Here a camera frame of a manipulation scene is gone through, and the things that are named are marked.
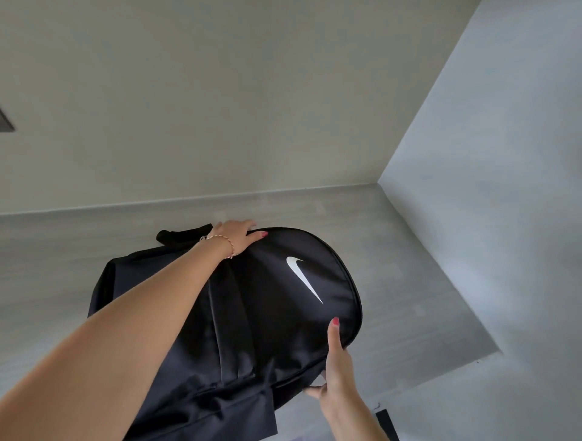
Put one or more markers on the person's right forearm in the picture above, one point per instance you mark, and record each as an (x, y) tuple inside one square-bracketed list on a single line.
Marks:
[(352, 425)]

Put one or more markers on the person's left thumb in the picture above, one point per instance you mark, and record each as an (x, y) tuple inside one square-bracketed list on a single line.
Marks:
[(257, 235)]

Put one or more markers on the black flat object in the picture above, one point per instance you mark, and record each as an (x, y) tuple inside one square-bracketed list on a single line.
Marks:
[(387, 426)]

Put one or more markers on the person's right thumb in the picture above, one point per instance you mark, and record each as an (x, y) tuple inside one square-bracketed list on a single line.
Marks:
[(335, 336)]

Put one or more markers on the person's right hand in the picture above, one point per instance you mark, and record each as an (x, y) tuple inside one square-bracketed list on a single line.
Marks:
[(340, 377)]

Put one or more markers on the black backpack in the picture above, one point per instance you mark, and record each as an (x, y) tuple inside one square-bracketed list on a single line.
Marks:
[(282, 290)]

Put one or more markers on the person's left forearm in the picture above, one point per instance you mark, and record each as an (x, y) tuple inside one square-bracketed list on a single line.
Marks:
[(118, 345)]

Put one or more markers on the person's left hand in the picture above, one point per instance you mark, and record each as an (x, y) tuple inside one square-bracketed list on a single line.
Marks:
[(237, 237)]

